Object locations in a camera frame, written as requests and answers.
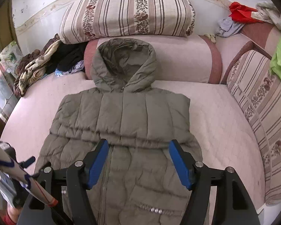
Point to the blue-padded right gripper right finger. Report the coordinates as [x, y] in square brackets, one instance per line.
[194, 175]

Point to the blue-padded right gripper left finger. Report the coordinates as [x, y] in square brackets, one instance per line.
[81, 176]

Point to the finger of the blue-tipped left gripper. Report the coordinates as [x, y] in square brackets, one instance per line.
[27, 163]

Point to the olive green hooded puffer jacket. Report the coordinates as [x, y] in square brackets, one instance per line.
[138, 183]

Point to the black clothes pile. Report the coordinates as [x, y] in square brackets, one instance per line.
[65, 57]

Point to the brown beige patterned blanket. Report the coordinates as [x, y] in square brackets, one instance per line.
[32, 67]

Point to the striped floral folded quilt right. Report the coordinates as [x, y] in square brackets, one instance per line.
[258, 93]

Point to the striped floral folded quilt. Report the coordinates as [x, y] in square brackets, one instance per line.
[87, 20]
[258, 93]

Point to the floral printed bag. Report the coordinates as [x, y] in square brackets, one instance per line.
[10, 58]

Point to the pink rolled quilt back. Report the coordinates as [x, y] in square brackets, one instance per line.
[191, 59]

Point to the pink rolled quilt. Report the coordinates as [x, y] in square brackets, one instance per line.
[191, 59]
[261, 37]

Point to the grey-blue garment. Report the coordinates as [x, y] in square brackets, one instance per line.
[227, 27]

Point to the pink rolled quilt right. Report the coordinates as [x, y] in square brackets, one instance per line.
[261, 37]

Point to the red cloth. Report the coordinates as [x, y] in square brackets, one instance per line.
[242, 14]

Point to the striped floral folded quilt back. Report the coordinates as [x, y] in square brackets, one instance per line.
[87, 20]

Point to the cream crumpled cloth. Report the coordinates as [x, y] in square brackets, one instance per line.
[267, 12]

